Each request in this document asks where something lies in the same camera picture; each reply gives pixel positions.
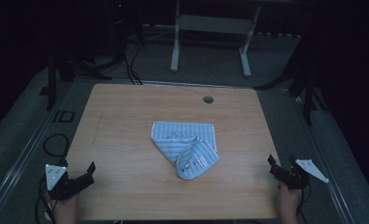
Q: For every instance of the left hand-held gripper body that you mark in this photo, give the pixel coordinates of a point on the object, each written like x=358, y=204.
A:
x=58, y=183

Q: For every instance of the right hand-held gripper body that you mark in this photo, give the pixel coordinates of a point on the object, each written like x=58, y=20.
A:
x=295, y=179

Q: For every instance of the blue striped towel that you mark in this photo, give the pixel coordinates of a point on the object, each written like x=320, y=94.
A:
x=185, y=146

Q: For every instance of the person's right hand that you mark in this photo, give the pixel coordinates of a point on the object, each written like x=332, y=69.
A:
x=288, y=205

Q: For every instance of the person's left hand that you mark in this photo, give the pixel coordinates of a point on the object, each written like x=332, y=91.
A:
x=66, y=211

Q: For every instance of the black metal stand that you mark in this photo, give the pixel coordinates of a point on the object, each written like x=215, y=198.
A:
x=308, y=96
x=51, y=84

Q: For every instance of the dark equipment rack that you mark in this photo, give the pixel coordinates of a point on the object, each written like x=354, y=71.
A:
x=123, y=18

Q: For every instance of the white metal stand frame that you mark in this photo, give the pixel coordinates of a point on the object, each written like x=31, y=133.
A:
x=215, y=24

